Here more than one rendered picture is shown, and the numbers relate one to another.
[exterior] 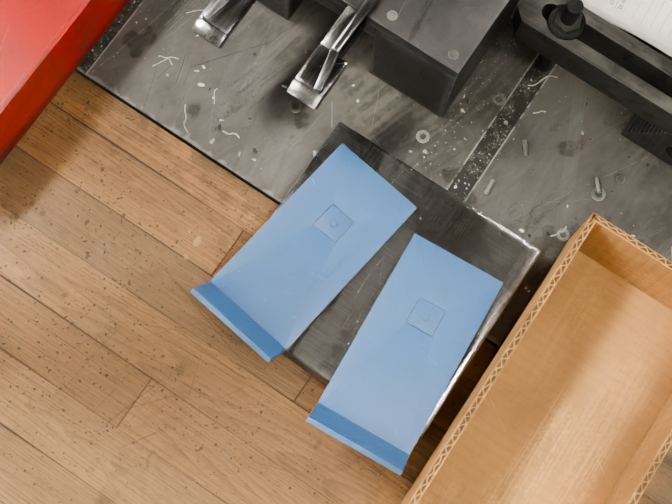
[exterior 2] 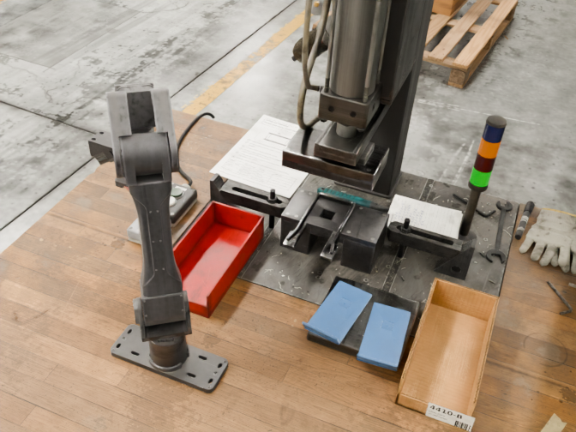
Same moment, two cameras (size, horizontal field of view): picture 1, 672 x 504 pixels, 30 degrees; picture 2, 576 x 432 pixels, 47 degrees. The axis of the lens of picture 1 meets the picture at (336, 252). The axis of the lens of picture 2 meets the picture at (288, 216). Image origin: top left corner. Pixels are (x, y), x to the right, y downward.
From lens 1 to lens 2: 0.62 m
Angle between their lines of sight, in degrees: 35
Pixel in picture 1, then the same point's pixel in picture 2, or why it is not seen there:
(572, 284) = (435, 314)
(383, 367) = (377, 342)
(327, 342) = (354, 339)
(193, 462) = (315, 389)
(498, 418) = (424, 357)
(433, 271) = (385, 312)
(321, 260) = (344, 314)
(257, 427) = (335, 375)
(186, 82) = (277, 275)
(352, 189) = (347, 292)
